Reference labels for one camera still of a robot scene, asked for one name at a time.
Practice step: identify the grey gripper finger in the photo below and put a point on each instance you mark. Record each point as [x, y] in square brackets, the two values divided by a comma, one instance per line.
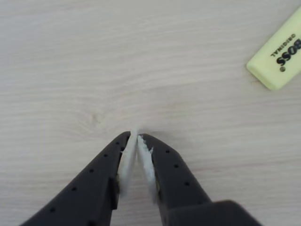
[89, 183]
[178, 183]

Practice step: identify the yellow highlighter pen black cap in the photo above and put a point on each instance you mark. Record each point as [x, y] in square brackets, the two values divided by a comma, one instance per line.
[265, 73]

